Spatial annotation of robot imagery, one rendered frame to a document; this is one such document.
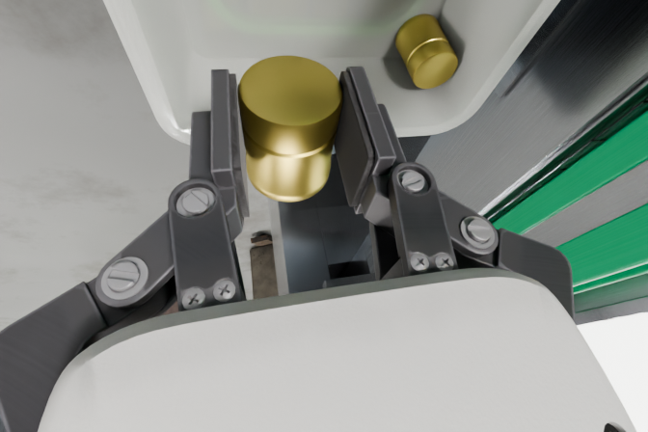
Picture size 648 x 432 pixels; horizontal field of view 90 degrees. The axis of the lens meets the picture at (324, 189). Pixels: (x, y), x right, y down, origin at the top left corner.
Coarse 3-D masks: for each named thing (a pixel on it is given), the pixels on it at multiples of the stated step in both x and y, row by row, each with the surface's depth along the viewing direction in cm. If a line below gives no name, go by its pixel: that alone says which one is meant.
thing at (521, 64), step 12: (564, 0) 22; (576, 0) 21; (552, 12) 23; (564, 12) 22; (552, 24) 23; (540, 36) 24; (552, 36) 24; (528, 48) 25; (540, 48) 24; (516, 60) 27; (528, 60) 25; (516, 72) 27; (504, 84) 28
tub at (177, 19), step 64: (128, 0) 14; (192, 0) 21; (256, 0) 21; (320, 0) 22; (384, 0) 23; (448, 0) 24; (512, 0) 19; (192, 64) 23; (384, 64) 27; (512, 64) 21; (448, 128) 26
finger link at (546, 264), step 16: (512, 240) 9; (528, 240) 9; (464, 256) 9; (496, 256) 9; (512, 256) 9; (528, 256) 9; (544, 256) 9; (560, 256) 9; (528, 272) 8; (544, 272) 8; (560, 272) 9; (560, 288) 8
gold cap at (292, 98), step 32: (256, 64) 11; (288, 64) 11; (320, 64) 11; (256, 96) 10; (288, 96) 10; (320, 96) 10; (256, 128) 10; (288, 128) 10; (320, 128) 10; (256, 160) 11; (288, 160) 11; (320, 160) 12; (288, 192) 13
